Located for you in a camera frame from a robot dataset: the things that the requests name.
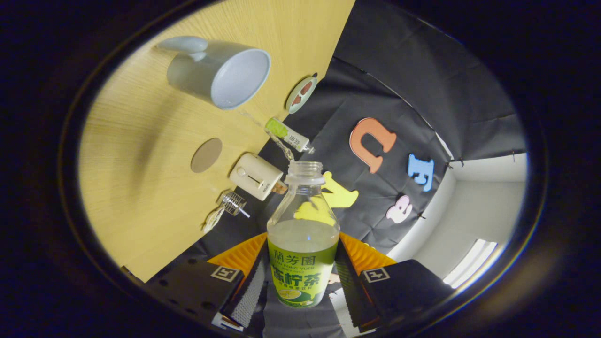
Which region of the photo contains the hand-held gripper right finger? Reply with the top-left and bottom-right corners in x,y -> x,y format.
334,231 -> 455,330

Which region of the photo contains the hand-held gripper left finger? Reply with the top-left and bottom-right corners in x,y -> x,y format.
141,232 -> 269,332

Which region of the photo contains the clear juice bottle green label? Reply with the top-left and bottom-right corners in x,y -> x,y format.
266,161 -> 340,308

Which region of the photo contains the round brown coaster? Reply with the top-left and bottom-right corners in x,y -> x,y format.
190,138 -> 223,174

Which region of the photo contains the white cup with handle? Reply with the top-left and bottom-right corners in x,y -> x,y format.
157,36 -> 272,110

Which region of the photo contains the slim white green bottle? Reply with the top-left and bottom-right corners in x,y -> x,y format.
264,117 -> 316,154

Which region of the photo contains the white divided tray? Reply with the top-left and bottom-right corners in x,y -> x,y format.
203,207 -> 226,234

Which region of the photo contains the white toaster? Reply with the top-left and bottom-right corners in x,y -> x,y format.
229,153 -> 288,201

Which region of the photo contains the ceiling light panel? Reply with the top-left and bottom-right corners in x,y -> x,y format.
443,239 -> 498,289

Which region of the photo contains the wooden table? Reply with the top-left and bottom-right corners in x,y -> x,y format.
77,0 -> 356,282

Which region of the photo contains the grey round plate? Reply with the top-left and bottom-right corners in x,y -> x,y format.
285,73 -> 318,115

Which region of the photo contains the wire mesh holder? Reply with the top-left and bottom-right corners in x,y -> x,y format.
221,191 -> 247,216

